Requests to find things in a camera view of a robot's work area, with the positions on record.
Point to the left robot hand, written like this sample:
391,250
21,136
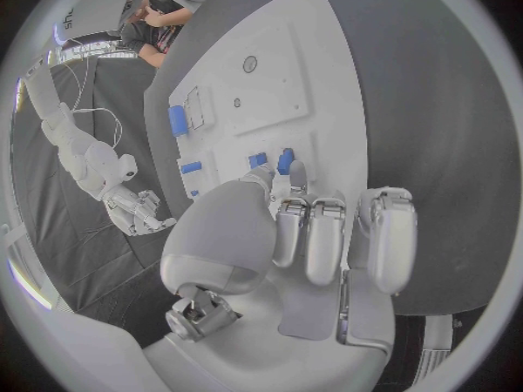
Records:
253,349

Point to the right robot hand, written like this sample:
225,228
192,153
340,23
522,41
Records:
134,212

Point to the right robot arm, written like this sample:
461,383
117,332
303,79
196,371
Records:
77,143

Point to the white task board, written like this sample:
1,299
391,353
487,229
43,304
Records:
261,88

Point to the small blue peg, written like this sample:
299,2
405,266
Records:
194,193

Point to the short blue cylinder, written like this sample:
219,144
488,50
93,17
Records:
191,167

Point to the large blue cylinder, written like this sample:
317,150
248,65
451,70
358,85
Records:
178,120

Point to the blue block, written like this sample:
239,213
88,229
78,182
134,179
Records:
257,160

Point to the person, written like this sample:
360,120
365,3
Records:
151,29

